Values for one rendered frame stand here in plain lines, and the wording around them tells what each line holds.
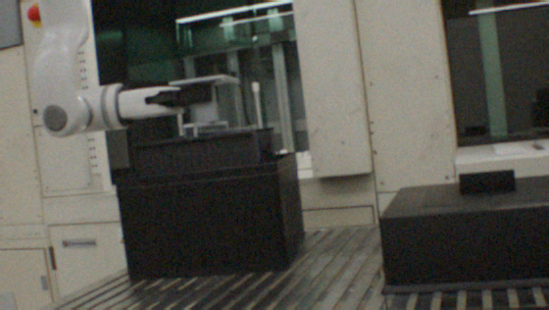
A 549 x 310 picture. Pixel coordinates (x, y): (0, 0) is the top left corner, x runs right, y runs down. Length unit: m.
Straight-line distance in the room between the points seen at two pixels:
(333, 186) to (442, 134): 0.26
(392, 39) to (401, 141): 0.21
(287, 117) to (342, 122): 0.97
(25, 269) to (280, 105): 1.06
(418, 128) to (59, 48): 0.72
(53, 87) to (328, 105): 0.55
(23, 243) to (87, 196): 0.27
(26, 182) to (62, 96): 0.66
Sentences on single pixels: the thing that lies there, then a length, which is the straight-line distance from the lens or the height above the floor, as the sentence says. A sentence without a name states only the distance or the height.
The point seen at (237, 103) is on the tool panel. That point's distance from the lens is 2.27.
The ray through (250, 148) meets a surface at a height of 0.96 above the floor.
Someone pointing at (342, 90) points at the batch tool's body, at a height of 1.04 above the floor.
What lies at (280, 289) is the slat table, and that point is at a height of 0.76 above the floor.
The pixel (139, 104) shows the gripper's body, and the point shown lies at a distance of 1.09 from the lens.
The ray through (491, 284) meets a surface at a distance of 0.78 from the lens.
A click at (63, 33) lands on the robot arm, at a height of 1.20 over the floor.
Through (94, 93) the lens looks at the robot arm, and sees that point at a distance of 1.14.
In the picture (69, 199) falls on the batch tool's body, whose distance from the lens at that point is 1.62.
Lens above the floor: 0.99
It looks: 3 degrees down
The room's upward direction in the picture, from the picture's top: 7 degrees counter-clockwise
